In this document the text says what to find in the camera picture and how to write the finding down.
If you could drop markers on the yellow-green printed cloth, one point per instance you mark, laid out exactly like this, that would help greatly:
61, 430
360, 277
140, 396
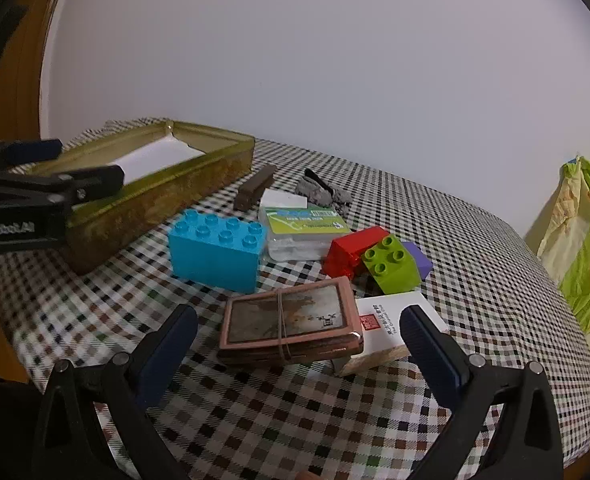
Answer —
585, 260

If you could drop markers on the gold-green metal tray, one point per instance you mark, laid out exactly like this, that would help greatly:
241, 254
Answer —
175, 187

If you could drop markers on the purple building block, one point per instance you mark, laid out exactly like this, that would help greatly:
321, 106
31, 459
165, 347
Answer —
422, 260

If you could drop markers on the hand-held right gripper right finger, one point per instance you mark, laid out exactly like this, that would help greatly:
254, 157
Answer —
430, 355

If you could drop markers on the dark brown wooden block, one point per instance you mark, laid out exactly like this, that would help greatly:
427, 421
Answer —
255, 187

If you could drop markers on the green building block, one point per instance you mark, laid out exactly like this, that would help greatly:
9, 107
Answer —
395, 275

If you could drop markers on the checkered tablecloth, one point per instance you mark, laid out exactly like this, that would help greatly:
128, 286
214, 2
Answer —
475, 260

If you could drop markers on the clear plastic box green label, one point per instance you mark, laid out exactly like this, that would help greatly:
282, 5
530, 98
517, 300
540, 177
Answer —
300, 226

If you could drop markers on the white paper sheet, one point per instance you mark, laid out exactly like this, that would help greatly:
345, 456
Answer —
160, 156

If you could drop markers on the grey floral cloth bundle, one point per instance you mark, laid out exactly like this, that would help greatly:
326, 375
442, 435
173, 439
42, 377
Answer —
316, 191

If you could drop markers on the red building block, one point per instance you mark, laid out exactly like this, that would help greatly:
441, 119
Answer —
347, 250

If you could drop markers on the brown wooden door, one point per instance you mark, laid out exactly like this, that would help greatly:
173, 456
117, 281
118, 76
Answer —
25, 60

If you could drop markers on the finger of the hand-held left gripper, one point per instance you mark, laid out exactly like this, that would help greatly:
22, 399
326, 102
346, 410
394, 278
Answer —
95, 182
37, 150

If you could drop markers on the white eraser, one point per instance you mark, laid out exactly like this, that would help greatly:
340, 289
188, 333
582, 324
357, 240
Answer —
285, 199

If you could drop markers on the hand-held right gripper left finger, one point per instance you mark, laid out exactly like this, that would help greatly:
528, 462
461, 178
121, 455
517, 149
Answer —
167, 355

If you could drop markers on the blue cartoon card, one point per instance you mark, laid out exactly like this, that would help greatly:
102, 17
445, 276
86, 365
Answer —
210, 260

